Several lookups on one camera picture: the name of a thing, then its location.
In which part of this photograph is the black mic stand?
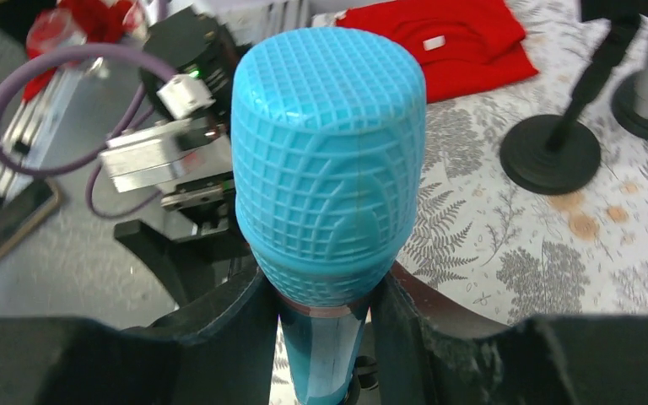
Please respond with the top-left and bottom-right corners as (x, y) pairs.
(347, 355), (381, 405)
(499, 1), (641, 196)
(611, 71), (648, 141)

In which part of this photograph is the smartphone on floor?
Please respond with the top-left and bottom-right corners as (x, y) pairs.
(0, 179), (62, 260)

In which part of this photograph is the blue microphone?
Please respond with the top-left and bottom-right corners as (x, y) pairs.
(231, 27), (426, 404)

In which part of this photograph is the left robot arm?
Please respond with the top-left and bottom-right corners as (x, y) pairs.
(100, 8), (248, 306)

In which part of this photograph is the floral table mat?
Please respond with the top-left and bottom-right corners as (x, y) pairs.
(398, 1), (648, 323)

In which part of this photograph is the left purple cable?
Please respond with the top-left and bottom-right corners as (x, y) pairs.
(0, 43), (179, 220)

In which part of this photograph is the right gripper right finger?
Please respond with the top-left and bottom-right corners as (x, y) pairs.
(371, 267), (648, 404)

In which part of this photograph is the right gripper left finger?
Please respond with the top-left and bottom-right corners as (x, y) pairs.
(0, 271), (277, 404)

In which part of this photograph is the red folded shirt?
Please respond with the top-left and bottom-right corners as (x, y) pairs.
(336, 0), (538, 103)

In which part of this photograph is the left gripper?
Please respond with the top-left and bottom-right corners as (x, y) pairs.
(100, 75), (257, 307)

